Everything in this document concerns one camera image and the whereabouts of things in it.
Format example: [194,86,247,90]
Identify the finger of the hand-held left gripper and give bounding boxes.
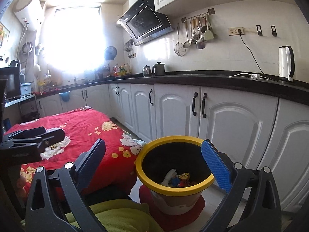
[11,129,65,154]
[4,127,47,140]

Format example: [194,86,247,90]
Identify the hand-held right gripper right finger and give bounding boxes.
[200,139,282,232]

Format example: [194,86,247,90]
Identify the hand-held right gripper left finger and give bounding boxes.
[25,138,107,232]

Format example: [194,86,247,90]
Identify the yellow red snack wrapper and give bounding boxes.
[176,172,191,182]

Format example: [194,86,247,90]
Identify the twisted white plastic bag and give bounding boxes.
[161,169,179,187]

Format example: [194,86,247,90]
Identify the yellow-rimmed trash bin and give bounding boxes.
[135,135,216,216]

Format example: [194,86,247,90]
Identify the person's left hand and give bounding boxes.
[16,172,27,199]

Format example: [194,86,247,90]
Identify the red floral blanket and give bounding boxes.
[3,106,148,199]

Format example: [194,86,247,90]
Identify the white plastic basket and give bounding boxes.
[20,82,33,96]

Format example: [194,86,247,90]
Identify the blue hanging basin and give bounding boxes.
[59,90,71,102]

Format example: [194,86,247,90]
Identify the white lower kitchen cabinets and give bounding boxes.
[36,83,309,213]

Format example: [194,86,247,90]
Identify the black microwave oven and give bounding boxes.
[0,66,21,101]

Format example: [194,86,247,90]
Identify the red mat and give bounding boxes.
[139,186,206,226]

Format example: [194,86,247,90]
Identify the yellow-green cloth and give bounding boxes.
[65,198,165,232]

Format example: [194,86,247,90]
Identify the black kitchen countertop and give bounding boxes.
[5,71,309,107]

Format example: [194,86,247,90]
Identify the group of condiment bottles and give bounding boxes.
[112,63,131,77]

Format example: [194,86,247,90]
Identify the kitchen window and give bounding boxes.
[42,5,102,76]

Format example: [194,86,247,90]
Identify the dark lidded pot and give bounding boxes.
[153,62,166,76]

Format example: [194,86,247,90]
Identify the hanging kitchen tools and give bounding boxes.
[124,40,135,54]

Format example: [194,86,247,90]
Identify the white electric kettle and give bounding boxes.
[278,45,295,82]

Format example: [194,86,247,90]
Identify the large metal ladle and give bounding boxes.
[195,17,206,50]

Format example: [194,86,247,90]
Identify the white water heater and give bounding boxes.
[13,0,45,32]

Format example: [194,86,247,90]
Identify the metal slotted spoon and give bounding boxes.
[191,18,199,43]

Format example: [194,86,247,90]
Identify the green spatula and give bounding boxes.
[205,14,215,40]

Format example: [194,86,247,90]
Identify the black range hood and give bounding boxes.
[117,5,175,47]

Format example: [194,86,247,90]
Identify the coiled hose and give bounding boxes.
[21,41,34,55]

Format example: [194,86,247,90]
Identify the white charger with cable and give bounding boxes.
[229,72,269,80]

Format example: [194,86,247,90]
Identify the wall picture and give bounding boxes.
[0,22,10,48]

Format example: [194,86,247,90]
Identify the black power cable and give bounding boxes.
[239,31,276,81]

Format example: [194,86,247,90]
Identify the wire mesh strainer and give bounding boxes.
[174,24,187,57]

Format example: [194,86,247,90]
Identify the beige wall power outlet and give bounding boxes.
[228,27,245,36]

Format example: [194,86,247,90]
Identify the wall utensil rail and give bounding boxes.
[181,8,215,22]

